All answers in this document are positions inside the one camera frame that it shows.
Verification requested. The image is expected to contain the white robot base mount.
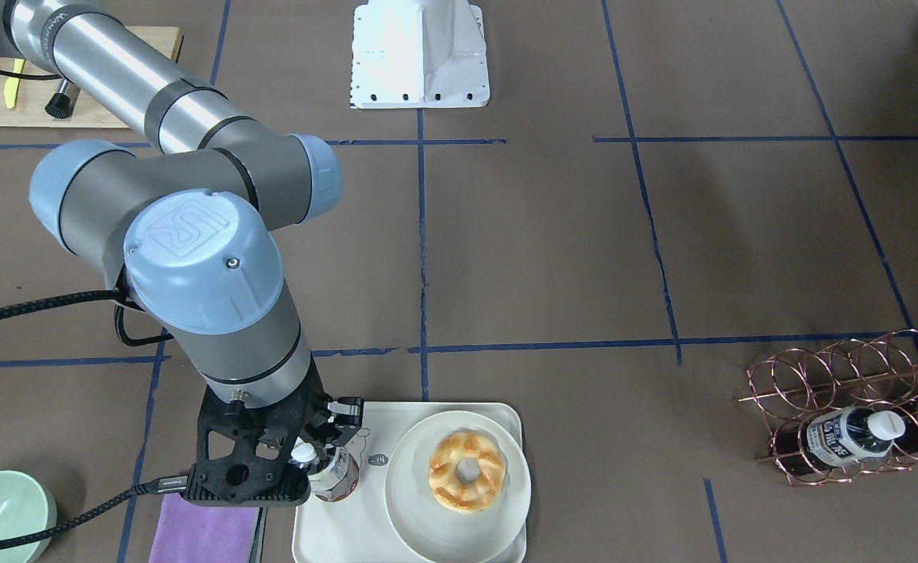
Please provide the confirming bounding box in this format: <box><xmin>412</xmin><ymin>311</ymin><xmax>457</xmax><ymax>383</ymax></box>
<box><xmin>350</xmin><ymin>1</ymin><xmax>491</xmax><ymax>109</ymax></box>

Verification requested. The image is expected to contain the black braided cable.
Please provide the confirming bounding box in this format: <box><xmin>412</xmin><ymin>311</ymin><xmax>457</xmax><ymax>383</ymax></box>
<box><xmin>0</xmin><ymin>289</ymin><xmax>194</xmax><ymax>556</ymax></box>

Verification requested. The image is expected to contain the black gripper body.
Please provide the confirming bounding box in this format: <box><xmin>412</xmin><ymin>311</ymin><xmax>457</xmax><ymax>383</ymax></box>
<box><xmin>186</xmin><ymin>363</ymin><xmax>333</xmax><ymax>505</ymax></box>

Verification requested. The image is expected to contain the yellow plastic knife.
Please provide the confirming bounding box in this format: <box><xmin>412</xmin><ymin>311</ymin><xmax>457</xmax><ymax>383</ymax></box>
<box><xmin>4</xmin><ymin>59</ymin><xmax>26</xmax><ymax>110</ymax></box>

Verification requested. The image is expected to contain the cream serving tray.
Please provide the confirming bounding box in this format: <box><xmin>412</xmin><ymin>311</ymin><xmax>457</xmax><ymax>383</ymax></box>
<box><xmin>292</xmin><ymin>402</ymin><xmax>528</xmax><ymax>563</ymax></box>

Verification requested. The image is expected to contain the glazed donut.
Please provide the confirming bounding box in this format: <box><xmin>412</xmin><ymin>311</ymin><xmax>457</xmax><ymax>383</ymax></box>
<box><xmin>428</xmin><ymin>431</ymin><xmax>507</xmax><ymax>514</ymax></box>

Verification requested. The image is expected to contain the copper wire bottle rack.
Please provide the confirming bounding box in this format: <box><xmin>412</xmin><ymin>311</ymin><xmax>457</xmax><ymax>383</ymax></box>
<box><xmin>744</xmin><ymin>329</ymin><xmax>918</xmax><ymax>487</ymax></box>

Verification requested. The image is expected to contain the wooden cutting board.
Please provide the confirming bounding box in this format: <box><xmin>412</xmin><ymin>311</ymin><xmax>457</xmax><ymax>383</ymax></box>
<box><xmin>0</xmin><ymin>25</ymin><xmax>184</xmax><ymax>128</ymax></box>

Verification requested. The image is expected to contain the green ceramic bowl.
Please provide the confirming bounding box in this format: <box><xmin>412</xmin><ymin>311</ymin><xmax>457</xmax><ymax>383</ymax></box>
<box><xmin>0</xmin><ymin>470</ymin><xmax>56</xmax><ymax>540</ymax></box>

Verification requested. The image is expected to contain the purple folded cloth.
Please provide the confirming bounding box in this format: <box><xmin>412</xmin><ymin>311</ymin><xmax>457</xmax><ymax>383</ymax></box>
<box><xmin>149</xmin><ymin>494</ymin><xmax>261</xmax><ymax>562</ymax></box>

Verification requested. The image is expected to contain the white round plate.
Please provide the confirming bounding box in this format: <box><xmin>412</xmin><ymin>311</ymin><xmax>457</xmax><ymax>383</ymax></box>
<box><xmin>385</xmin><ymin>403</ymin><xmax>532</xmax><ymax>562</ymax></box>

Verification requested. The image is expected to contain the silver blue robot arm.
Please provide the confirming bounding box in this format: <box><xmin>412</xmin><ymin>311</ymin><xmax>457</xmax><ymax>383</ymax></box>
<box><xmin>0</xmin><ymin>1</ymin><xmax>364</xmax><ymax>506</ymax></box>

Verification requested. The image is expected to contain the tea bottle white cap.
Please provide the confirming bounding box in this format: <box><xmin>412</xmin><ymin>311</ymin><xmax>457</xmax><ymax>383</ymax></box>
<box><xmin>290</xmin><ymin>438</ymin><xmax>360</xmax><ymax>503</ymax></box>

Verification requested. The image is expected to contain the tea bottle lower middle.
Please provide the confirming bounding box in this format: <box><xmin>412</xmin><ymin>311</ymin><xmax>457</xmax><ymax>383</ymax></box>
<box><xmin>773</xmin><ymin>407</ymin><xmax>905</xmax><ymax>476</ymax></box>

